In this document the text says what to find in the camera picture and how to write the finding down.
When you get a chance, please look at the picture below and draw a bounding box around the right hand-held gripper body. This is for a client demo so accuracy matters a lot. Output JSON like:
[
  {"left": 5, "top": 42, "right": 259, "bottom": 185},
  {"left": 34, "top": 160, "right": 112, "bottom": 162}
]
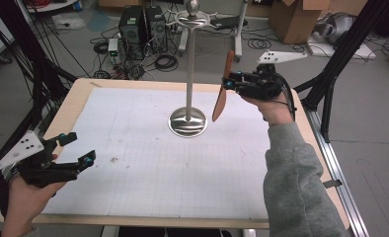
[{"left": 241, "top": 49, "right": 308, "bottom": 102}]

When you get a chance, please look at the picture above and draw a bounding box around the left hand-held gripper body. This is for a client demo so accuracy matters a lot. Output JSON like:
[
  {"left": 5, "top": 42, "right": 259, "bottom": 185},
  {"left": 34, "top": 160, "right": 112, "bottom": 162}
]
[{"left": 0, "top": 130, "right": 82, "bottom": 189}]

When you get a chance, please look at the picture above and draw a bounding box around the orange rice spatula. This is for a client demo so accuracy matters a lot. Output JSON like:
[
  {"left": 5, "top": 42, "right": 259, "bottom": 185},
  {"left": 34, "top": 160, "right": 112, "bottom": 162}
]
[{"left": 211, "top": 49, "right": 236, "bottom": 123}]

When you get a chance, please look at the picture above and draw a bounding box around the metal utensil stand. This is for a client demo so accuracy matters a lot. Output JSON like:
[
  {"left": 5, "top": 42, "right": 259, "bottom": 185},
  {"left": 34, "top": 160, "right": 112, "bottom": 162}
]
[{"left": 165, "top": 0, "right": 218, "bottom": 138}]

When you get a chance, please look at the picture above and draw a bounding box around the person's right hand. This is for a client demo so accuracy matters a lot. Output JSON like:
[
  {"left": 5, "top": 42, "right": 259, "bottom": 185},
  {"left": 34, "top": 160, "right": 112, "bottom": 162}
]
[{"left": 241, "top": 94, "right": 296, "bottom": 128}]

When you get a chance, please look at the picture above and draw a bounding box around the person's left hand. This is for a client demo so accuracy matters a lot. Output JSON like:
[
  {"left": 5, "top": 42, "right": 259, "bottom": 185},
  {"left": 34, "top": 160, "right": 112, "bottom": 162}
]
[{"left": 0, "top": 177, "right": 68, "bottom": 237}]

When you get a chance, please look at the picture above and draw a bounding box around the white rolling stand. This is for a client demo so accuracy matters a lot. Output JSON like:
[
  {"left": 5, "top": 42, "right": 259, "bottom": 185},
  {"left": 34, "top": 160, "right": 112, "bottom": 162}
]
[{"left": 177, "top": 0, "right": 250, "bottom": 63}]

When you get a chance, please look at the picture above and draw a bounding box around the black flat device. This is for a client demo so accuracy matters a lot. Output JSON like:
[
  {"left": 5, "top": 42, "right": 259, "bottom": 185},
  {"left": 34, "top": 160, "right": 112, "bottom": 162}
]
[{"left": 211, "top": 15, "right": 249, "bottom": 32}]

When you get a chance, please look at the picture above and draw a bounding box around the white grid paper mat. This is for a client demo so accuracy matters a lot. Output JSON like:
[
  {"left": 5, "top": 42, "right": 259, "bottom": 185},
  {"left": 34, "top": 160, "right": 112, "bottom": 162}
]
[{"left": 42, "top": 86, "right": 282, "bottom": 221}]

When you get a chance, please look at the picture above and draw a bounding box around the large open cardboard box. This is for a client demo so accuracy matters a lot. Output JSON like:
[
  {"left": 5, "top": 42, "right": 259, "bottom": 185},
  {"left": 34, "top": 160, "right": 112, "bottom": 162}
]
[{"left": 269, "top": 0, "right": 369, "bottom": 45}]

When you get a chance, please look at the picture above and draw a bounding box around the silver grey bag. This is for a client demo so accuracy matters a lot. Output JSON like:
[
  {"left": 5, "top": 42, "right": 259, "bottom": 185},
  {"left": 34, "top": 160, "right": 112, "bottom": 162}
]
[{"left": 314, "top": 12, "right": 356, "bottom": 45}]

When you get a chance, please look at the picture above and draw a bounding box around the black computer tower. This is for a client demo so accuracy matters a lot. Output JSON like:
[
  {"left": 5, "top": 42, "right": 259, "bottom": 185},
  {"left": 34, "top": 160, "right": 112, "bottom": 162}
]
[
  {"left": 117, "top": 5, "right": 147, "bottom": 60},
  {"left": 144, "top": 5, "right": 168, "bottom": 53}
]

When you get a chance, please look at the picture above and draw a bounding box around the small white power unit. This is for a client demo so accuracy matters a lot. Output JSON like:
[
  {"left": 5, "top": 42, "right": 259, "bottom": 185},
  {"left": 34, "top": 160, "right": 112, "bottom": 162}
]
[{"left": 107, "top": 38, "right": 120, "bottom": 65}]

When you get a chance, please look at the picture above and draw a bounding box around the white flat board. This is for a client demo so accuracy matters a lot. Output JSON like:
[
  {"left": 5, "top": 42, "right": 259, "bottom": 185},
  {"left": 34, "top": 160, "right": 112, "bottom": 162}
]
[{"left": 305, "top": 33, "right": 378, "bottom": 61}]

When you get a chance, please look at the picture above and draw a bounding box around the grey tape piece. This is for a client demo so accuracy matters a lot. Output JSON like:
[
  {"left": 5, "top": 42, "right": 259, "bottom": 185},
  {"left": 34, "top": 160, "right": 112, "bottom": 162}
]
[{"left": 322, "top": 179, "right": 344, "bottom": 190}]

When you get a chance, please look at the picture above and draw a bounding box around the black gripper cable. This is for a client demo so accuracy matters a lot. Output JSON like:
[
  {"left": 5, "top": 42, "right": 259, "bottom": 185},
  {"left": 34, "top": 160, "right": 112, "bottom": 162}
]
[{"left": 274, "top": 70, "right": 298, "bottom": 122}]

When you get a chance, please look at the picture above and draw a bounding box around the thin black cable coil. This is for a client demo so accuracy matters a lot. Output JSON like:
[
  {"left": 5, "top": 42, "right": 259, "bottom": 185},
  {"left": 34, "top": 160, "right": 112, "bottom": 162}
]
[{"left": 247, "top": 38, "right": 272, "bottom": 50}]

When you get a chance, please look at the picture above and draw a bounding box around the black strap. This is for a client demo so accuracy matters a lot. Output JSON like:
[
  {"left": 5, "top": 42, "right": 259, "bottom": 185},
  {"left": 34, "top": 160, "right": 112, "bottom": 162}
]
[{"left": 0, "top": 170, "right": 10, "bottom": 218}]

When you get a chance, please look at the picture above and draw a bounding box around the thick black cable coil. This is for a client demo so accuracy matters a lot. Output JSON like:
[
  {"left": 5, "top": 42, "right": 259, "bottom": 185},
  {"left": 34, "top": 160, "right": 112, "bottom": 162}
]
[{"left": 154, "top": 53, "right": 180, "bottom": 73}]

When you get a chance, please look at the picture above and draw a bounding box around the black metal frame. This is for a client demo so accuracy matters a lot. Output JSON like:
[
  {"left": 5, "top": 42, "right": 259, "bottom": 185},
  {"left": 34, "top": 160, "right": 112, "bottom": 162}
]
[
  {"left": 292, "top": 0, "right": 389, "bottom": 144},
  {"left": 0, "top": 0, "right": 80, "bottom": 186}
]

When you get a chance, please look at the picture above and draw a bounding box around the aluminium rail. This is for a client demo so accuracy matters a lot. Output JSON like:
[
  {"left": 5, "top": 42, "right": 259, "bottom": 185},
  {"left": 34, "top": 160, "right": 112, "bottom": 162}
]
[{"left": 305, "top": 107, "right": 371, "bottom": 237}]

